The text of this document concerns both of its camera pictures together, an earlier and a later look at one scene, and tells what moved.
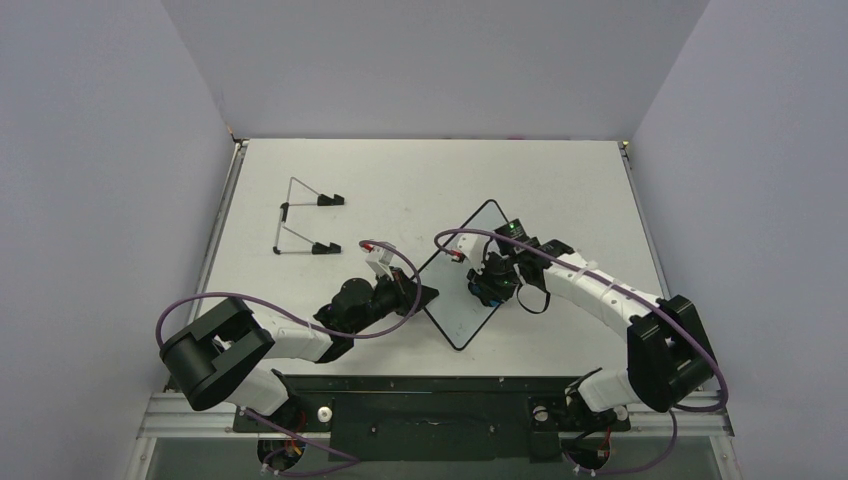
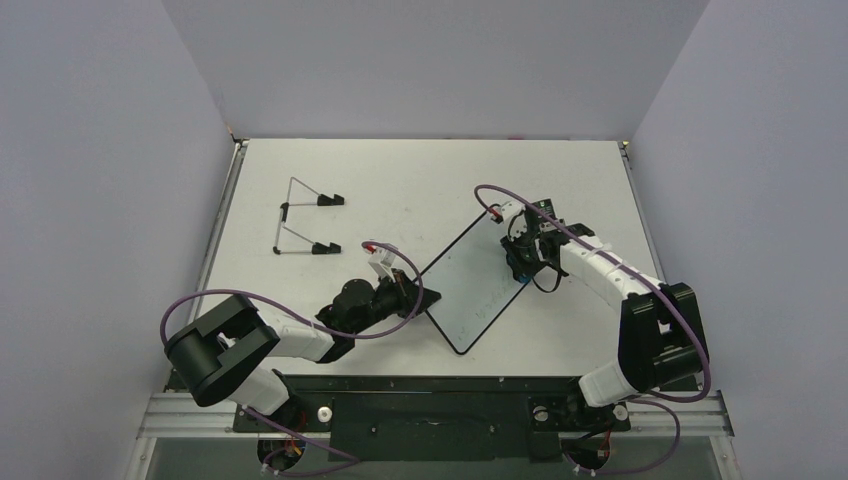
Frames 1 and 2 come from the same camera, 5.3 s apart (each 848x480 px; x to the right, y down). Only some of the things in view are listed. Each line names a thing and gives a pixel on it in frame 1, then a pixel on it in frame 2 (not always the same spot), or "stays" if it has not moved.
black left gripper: (404, 289) stays
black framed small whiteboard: (456, 314) stays
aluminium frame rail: (222, 216) stays
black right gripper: (486, 287) -> (520, 258)
